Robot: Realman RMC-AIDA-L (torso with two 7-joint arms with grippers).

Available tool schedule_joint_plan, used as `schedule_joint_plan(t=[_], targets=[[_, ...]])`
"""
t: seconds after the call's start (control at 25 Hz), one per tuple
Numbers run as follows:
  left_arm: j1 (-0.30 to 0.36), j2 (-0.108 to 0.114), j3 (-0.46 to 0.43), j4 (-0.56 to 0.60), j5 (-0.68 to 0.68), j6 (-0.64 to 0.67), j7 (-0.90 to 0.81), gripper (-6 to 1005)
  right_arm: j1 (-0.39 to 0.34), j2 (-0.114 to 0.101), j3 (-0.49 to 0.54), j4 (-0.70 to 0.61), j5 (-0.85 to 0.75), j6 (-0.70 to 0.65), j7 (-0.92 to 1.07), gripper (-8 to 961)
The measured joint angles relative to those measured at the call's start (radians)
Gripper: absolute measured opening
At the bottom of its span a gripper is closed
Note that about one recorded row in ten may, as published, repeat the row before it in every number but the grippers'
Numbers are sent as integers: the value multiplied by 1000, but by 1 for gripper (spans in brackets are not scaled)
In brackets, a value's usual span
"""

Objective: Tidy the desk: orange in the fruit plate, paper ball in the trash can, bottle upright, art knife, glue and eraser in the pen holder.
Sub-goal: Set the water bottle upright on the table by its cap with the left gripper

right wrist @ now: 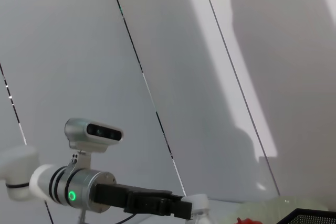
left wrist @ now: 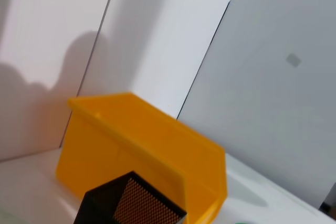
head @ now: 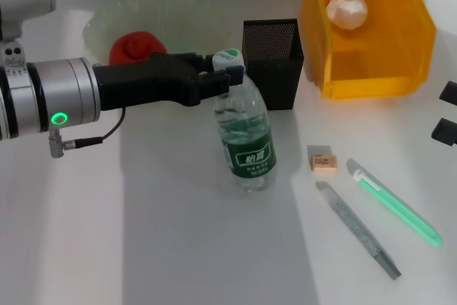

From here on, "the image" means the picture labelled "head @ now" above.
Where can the clear green-label water bottle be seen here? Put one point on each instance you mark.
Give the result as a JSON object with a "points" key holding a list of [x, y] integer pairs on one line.
{"points": [[250, 155]]}

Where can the black mesh pen holder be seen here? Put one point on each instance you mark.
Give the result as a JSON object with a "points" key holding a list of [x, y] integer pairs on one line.
{"points": [[275, 44]]}

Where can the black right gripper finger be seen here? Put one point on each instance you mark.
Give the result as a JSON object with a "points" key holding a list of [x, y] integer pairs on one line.
{"points": [[448, 133], [450, 92]]}

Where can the green glass fruit plate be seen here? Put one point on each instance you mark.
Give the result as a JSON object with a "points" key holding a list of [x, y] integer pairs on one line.
{"points": [[160, 12]]}

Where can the white paper ball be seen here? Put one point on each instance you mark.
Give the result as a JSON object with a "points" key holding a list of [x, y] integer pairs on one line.
{"points": [[348, 12]]}

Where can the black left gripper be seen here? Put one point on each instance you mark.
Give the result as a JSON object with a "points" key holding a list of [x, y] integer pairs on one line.
{"points": [[143, 83]]}

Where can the peach sleeved eraser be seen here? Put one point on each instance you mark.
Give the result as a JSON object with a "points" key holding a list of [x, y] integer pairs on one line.
{"points": [[324, 165]]}

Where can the yellow plastic bin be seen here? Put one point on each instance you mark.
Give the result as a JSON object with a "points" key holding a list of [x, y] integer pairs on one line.
{"points": [[375, 69]]}

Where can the red-orange fruit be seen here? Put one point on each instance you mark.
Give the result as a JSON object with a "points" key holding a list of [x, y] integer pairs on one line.
{"points": [[135, 46]]}

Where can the grey utility knife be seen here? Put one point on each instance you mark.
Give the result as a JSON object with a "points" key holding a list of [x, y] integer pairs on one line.
{"points": [[357, 230]]}

